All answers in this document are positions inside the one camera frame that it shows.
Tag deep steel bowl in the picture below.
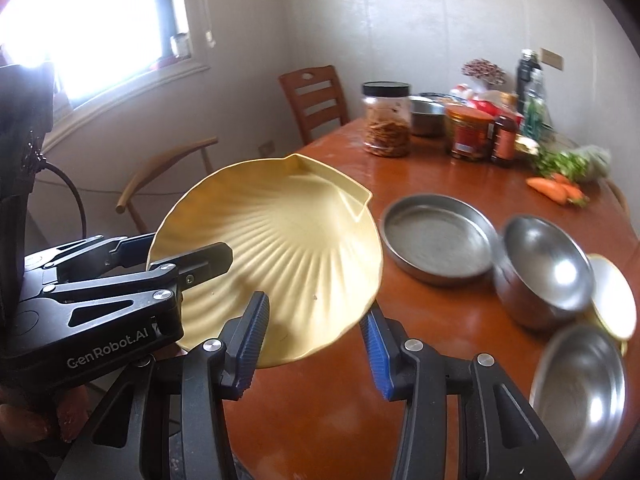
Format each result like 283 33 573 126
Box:
494 214 594 332

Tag red-labelled pickle jar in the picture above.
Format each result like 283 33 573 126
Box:
445 104 494 160

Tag clear jar black lid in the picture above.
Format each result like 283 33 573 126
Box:
361 80 411 158

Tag green leafy vegetables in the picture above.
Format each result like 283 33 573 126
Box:
534 145 612 183

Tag dark sauce bottle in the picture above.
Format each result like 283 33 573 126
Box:
490 93 520 167

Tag green clear bottle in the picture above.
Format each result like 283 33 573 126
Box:
522 68 548 141

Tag yellow shell-shaped plate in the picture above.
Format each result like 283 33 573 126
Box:
148 154 383 368

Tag red patterned lid object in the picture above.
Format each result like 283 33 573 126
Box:
461 58 506 87

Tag person's left hand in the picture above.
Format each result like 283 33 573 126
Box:
1 386 90 448

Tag red white food packages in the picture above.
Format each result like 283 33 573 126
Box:
450 84 523 122

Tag wide shallow steel bowl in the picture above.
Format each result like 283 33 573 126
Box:
529 323 626 479

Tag carrots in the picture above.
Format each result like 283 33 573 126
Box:
526 174 589 207

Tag black cable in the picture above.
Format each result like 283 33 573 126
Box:
34 159 89 241

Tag red slatted wooden chair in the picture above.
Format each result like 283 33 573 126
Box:
278 65 350 145

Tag yellow white handled bowl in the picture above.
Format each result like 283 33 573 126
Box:
585 254 638 356

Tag small steel bowl background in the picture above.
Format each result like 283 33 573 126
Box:
410 96 446 138

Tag black thermos bottle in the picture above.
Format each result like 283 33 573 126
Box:
516 49 541 115

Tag curved-back wooden chair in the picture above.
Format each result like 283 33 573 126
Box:
115 136 219 234

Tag round steel pan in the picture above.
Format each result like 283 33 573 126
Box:
380 194 498 287

